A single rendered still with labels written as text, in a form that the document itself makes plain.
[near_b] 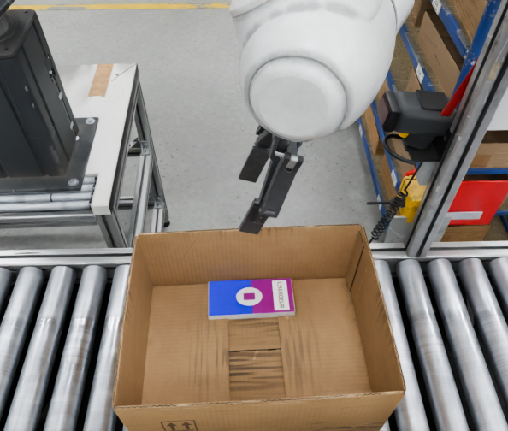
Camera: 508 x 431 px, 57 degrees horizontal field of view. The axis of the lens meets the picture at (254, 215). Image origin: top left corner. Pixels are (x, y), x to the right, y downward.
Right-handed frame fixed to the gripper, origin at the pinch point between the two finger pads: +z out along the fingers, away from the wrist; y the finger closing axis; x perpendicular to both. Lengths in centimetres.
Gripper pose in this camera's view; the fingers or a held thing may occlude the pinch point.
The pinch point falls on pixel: (251, 195)
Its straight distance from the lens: 73.0
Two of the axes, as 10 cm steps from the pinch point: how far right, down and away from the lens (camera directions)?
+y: -0.2, -7.7, 6.4
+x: -9.4, -2.0, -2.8
